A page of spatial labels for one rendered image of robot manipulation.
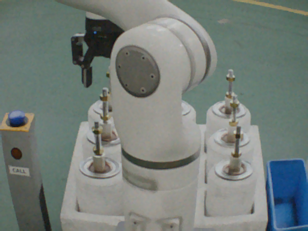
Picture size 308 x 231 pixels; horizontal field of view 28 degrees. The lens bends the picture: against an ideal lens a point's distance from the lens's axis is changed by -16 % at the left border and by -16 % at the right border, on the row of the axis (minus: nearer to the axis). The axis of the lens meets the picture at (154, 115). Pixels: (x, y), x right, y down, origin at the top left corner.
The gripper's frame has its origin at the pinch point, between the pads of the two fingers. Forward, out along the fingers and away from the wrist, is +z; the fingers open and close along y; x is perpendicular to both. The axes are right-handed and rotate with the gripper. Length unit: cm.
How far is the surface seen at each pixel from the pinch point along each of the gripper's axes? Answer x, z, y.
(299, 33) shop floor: 157, 36, 11
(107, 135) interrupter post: -1.0, 10.0, 0.9
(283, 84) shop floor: 96, 36, 15
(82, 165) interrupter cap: -12.1, 10.5, 1.4
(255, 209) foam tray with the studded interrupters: -3.9, 17.9, 32.4
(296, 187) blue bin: 28, 32, 36
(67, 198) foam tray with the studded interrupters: -14.1, 17.9, -1.8
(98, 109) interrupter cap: 8.8, 10.5, -5.9
